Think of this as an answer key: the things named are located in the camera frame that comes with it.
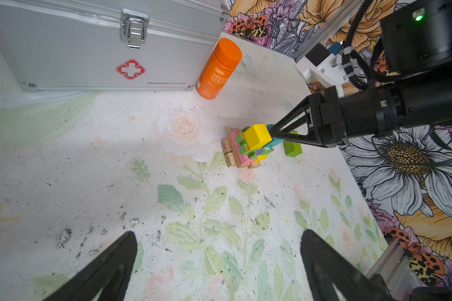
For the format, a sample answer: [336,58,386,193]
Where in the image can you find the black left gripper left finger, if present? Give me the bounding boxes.
[46,231,138,300]

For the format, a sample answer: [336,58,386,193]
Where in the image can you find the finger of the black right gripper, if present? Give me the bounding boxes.
[271,130,325,147]
[269,94,322,135]

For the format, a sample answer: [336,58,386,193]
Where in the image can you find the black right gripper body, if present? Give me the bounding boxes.
[308,85,408,147]

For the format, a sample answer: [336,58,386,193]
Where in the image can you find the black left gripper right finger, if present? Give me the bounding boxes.
[300,230,392,300]

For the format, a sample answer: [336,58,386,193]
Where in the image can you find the green cube block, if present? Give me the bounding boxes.
[283,140,303,158]

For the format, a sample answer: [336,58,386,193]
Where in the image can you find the teal cube block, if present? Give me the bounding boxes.
[264,124,284,149]

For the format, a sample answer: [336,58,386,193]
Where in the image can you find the yellow cube block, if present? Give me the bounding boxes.
[244,124,272,150]

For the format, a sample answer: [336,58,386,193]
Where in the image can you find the yellow rectangular block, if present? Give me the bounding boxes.
[256,154,268,162]

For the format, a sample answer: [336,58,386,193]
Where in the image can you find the pink rectangular block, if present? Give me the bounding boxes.
[229,128,257,168]

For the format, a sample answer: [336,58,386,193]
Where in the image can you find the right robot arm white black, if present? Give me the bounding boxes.
[270,1,452,147]

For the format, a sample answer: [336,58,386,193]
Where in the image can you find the orange cylinder bottle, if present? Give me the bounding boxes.
[196,38,242,100]

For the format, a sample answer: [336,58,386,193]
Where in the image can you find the silver aluminium case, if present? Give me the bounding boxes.
[0,0,230,91]

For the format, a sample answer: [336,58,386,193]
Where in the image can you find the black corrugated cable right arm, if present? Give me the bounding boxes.
[340,0,375,91]

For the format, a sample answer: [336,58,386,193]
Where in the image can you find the aluminium frame corner post right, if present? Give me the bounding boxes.
[366,238,418,294]

